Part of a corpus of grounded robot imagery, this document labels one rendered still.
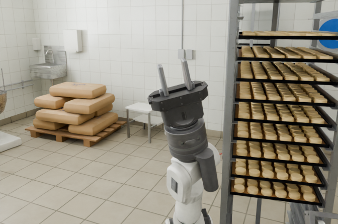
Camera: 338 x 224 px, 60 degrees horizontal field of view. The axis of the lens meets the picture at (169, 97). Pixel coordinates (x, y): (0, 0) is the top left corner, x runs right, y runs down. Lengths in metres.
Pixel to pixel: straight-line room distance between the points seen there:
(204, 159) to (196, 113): 0.10
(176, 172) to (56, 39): 4.81
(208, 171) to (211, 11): 3.45
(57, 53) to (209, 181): 4.82
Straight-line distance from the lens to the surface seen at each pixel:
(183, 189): 0.67
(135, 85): 4.52
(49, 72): 5.02
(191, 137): 0.61
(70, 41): 4.98
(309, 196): 1.54
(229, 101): 1.29
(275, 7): 1.89
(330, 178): 1.46
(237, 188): 1.50
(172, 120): 0.60
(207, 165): 0.63
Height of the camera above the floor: 1.55
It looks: 14 degrees down
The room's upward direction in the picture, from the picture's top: straight up
